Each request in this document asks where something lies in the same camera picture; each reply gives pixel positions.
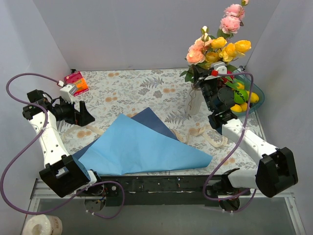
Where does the small pink bud stem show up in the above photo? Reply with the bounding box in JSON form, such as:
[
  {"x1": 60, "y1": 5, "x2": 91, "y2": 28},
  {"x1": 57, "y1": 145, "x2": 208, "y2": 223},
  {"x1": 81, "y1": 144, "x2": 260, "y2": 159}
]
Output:
[{"x1": 180, "y1": 32, "x2": 212, "y2": 82}]

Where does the yellow rose stem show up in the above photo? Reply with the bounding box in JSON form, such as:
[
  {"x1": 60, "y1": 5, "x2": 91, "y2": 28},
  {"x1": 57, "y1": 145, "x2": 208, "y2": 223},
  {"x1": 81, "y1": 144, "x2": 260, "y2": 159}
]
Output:
[{"x1": 204, "y1": 37, "x2": 251, "y2": 69}]

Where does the cream ribbon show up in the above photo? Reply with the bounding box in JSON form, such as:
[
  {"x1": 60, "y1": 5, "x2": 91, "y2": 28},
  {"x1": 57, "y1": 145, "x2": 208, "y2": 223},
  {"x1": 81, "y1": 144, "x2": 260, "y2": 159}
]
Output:
[{"x1": 60, "y1": 124, "x2": 232, "y2": 149}]

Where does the pink rose stem long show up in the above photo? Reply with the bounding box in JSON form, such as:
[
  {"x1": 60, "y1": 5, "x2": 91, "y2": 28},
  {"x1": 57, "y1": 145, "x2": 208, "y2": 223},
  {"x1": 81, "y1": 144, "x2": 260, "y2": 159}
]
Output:
[{"x1": 217, "y1": 0, "x2": 249, "y2": 39}]

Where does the blue wrapping paper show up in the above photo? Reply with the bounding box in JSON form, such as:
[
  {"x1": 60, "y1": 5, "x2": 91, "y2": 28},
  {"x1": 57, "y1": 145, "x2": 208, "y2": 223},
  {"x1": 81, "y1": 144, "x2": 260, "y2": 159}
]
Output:
[{"x1": 73, "y1": 112, "x2": 213, "y2": 175}]

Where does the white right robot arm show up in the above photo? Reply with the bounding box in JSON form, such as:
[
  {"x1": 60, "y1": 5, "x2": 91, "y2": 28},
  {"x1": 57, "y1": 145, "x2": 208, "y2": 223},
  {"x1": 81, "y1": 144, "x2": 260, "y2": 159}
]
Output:
[{"x1": 191, "y1": 62, "x2": 298, "y2": 198}]

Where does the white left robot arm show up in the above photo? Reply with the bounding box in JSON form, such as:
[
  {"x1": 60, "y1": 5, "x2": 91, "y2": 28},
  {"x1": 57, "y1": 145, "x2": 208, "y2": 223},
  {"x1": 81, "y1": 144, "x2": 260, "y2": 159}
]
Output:
[{"x1": 22, "y1": 84, "x2": 104, "y2": 198}]

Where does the white ribbed ceramic vase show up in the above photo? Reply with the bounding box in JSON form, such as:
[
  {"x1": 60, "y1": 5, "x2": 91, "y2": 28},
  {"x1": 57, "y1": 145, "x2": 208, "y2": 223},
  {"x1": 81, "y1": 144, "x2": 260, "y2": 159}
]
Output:
[{"x1": 185, "y1": 86, "x2": 203, "y2": 116}]

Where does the pink dragon fruit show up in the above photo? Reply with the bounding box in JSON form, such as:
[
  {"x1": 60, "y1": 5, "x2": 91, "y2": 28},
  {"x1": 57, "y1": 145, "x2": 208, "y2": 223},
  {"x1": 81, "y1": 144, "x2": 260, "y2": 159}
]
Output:
[{"x1": 222, "y1": 75, "x2": 234, "y2": 84}]

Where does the yellow lemon back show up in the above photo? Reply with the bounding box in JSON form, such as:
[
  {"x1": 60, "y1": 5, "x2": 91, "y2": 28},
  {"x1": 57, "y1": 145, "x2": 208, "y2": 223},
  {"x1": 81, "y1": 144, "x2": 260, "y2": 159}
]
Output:
[{"x1": 236, "y1": 82, "x2": 245, "y2": 90}]

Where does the yellow lemon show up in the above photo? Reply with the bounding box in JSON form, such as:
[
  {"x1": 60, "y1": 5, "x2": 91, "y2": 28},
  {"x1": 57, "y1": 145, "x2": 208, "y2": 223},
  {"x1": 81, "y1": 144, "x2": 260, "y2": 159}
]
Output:
[
  {"x1": 247, "y1": 91, "x2": 259, "y2": 103},
  {"x1": 231, "y1": 104, "x2": 243, "y2": 113},
  {"x1": 236, "y1": 82, "x2": 245, "y2": 90},
  {"x1": 240, "y1": 102, "x2": 248, "y2": 112}
]

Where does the yellow lemon front left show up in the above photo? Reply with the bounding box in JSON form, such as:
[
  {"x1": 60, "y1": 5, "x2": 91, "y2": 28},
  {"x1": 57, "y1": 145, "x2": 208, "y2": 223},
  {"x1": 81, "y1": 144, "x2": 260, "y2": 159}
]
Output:
[{"x1": 231, "y1": 104, "x2": 243, "y2": 113}]

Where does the orange pink snack box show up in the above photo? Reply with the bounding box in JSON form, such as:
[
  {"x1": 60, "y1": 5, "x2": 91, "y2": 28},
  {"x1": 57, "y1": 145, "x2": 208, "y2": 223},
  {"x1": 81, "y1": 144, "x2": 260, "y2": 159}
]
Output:
[{"x1": 64, "y1": 71, "x2": 89, "y2": 96}]

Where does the floral patterned table mat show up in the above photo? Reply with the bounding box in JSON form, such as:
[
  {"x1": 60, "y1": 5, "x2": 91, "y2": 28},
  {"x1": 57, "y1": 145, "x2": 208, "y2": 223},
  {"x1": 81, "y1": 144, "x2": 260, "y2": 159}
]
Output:
[{"x1": 46, "y1": 67, "x2": 274, "y2": 176}]

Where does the yellow lemon front right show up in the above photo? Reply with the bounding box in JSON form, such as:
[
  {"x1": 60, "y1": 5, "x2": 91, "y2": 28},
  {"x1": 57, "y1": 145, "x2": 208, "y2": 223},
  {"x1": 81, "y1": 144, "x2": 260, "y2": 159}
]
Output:
[{"x1": 240, "y1": 102, "x2": 248, "y2": 112}]

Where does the teal plastic fruit basket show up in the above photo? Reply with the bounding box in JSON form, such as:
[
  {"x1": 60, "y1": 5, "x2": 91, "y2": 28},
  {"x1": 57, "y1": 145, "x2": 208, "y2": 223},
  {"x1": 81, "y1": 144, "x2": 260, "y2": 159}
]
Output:
[{"x1": 234, "y1": 75, "x2": 265, "y2": 114}]

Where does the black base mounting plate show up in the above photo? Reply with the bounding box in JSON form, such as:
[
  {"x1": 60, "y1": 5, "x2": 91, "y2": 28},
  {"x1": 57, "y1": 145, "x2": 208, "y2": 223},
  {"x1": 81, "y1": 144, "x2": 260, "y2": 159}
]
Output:
[{"x1": 75, "y1": 175, "x2": 251, "y2": 209}]

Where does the white tape roll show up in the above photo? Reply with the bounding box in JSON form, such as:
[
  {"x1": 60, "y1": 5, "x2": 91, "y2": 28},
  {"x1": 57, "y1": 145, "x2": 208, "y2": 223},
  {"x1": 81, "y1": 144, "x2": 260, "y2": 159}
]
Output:
[{"x1": 22, "y1": 214, "x2": 63, "y2": 235}]

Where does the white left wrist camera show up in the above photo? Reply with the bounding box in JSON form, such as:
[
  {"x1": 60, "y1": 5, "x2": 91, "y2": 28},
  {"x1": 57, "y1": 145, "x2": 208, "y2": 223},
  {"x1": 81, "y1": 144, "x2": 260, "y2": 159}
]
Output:
[{"x1": 60, "y1": 84, "x2": 77, "y2": 104}]

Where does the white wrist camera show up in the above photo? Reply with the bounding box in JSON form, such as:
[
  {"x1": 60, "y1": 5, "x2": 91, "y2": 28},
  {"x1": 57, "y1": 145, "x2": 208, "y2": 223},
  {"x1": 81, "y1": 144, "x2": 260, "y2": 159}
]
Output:
[
  {"x1": 60, "y1": 84, "x2": 77, "y2": 104},
  {"x1": 211, "y1": 61, "x2": 227, "y2": 77}
]

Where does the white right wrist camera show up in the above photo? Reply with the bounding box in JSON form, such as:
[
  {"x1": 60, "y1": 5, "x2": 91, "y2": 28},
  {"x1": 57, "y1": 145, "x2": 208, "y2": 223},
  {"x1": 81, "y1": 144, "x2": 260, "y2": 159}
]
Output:
[{"x1": 211, "y1": 61, "x2": 227, "y2": 77}]

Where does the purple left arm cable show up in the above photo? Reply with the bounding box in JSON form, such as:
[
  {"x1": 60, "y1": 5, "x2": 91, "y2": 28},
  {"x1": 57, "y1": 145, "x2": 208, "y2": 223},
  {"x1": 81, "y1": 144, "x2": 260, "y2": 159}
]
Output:
[{"x1": 0, "y1": 72, "x2": 125, "y2": 219}]

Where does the aluminium rail frame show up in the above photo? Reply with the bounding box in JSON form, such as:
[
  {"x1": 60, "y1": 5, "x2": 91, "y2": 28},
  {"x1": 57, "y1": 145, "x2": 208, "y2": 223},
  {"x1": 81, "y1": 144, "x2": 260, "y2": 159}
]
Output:
[{"x1": 29, "y1": 180, "x2": 306, "y2": 235}]

